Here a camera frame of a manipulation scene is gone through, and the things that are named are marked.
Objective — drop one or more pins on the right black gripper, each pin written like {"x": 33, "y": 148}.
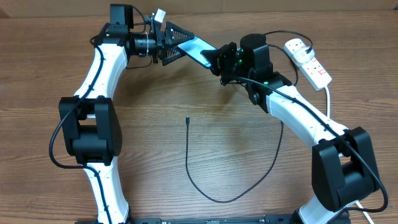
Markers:
{"x": 217, "y": 60}

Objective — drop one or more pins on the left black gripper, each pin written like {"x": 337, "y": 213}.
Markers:
{"x": 169, "y": 41}

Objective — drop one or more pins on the blue Samsung Galaxy smartphone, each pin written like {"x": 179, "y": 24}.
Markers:
{"x": 193, "y": 49}

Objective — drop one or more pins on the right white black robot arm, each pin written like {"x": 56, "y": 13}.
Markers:
{"x": 344, "y": 168}

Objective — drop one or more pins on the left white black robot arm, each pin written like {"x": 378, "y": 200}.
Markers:
{"x": 88, "y": 119}

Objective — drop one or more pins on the white charger plug adapter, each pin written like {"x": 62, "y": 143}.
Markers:
{"x": 304, "y": 55}

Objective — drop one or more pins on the white power strip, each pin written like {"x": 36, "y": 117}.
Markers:
{"x": 313, "y": 71}

